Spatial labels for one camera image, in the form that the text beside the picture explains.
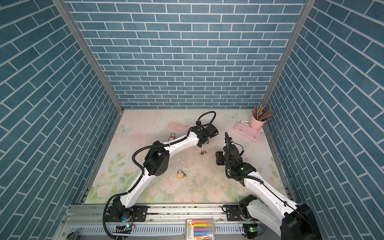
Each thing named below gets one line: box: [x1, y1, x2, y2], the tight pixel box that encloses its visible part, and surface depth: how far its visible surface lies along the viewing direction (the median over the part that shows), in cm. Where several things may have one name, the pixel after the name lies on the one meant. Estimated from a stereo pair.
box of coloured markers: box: [185, 218, 215, 240], surface depth 70 cm
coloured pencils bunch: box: [252, 104, 274, 122], surface depth 104 cm
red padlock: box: [168, 132, 176, 142], surface depth 107 cm
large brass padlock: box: [177, 169, 184, 179], surface depth 88 cm
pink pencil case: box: [233, 121, 264, 143], surface depth 107 cm
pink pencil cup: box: [249, 117, 266, 131], surface depth 106 cm
